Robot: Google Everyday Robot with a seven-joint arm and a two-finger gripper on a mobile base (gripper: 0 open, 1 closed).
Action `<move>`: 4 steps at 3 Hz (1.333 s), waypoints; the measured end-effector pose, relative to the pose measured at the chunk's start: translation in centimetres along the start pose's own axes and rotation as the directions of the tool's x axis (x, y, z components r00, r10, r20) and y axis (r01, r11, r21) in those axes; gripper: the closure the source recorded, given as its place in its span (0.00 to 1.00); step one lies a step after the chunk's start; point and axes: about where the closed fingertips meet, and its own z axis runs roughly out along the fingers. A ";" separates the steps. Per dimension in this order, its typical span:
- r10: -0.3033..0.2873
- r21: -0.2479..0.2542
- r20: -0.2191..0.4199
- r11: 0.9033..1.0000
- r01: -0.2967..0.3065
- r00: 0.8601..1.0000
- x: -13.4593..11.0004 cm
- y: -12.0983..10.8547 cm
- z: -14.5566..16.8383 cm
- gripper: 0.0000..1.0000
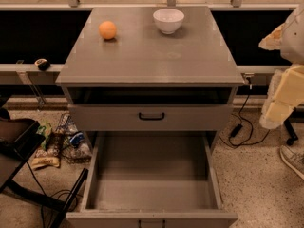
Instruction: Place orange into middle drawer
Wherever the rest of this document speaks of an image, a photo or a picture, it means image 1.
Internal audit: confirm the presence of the white ceramic bowl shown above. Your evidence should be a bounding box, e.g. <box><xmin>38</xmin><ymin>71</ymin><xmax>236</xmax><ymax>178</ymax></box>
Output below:
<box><xmin>153</xmin><ymin>9</ymin><xmax>184</xmax><ymax>34</ymax></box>

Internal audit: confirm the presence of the black rolling stand leg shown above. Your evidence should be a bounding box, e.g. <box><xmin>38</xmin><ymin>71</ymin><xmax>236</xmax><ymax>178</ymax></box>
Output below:
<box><xmin>284</xmin><ymin>120</ymin><xmax>298</xmax><ymax>146</ymax></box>

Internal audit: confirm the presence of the small black round device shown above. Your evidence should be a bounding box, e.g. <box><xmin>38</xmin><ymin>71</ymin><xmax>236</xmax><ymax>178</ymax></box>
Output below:
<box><xmin>34</xmin><ymin>58</ymin><xmax>50</xmax><ymax>71</ymax></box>

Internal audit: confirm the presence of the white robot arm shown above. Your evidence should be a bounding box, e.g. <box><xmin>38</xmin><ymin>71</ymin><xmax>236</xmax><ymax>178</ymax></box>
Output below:
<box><xmin>258</xmin><ymin>4</ymin><xmax>304</xmax><ymax>129</ymax></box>

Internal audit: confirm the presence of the black power cable adapter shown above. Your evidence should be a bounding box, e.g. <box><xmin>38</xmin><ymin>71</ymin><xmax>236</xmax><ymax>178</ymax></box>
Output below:
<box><xmin>218</xmin><ymin>88</ymin><xmax>271</xmax><ymax>149</ymax></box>

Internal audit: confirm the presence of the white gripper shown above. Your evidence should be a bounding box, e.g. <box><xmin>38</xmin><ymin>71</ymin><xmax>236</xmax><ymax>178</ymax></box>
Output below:
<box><xmin>258</xmin><ymin>23</ymin><xmax>304</xmax><ymax>131</ymax></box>

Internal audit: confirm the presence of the open grey drawer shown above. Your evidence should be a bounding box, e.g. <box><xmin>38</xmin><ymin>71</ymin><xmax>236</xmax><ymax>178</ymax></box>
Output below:
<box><xmin>66</xmin><ymin>132</ymin><xmax>238</xmax><ymax>228</ymax></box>

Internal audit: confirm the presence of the grey drawer cabinet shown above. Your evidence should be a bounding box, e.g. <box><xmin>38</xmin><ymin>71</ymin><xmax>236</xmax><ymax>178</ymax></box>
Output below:
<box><xmin>57</xmin><ymin>7</ymin><xmax>243</xmax><ymax>144</ymax></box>

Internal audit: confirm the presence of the closed grey drawer black handle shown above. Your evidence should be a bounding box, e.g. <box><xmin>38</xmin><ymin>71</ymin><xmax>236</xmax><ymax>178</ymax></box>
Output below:
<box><xmin>68</xmin><ymin>104</ymin><xmax>232</xmax><ymax>131</ymax></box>

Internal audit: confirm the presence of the wire basket with items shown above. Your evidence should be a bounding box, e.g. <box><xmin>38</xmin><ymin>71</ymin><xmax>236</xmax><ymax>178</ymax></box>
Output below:
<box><xmin>56</xmin><ymin>113</ymin><xmax>92</xmax><ymax>164</ymax></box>

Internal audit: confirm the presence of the grey sneaker shoe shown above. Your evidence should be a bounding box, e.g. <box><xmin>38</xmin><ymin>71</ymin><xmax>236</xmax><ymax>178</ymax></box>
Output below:
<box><xmin>279</xmin><ymin>146</ymin><xmax>304</xmax><ymax>180</ymax></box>

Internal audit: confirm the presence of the yellow snack bag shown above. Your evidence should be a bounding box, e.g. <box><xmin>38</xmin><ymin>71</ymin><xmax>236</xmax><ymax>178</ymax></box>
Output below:
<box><xmin>31</xmin><ymin>149</ymin><xmax>60</xmax><ymax>169</ymax></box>

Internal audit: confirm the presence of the orange fruit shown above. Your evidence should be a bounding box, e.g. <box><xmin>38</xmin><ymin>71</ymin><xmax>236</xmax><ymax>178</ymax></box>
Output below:
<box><xmin>99</xmin><ymin>21</ymin><xmax>117</xmax><ymax>40</ymax></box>

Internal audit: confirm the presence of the black floor cable left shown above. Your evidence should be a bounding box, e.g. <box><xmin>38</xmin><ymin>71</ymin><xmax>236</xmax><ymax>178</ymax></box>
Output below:
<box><xmin>25</xmin><ymin>161</ymin><xmax>84</xmax><ymax>228</ymax></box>

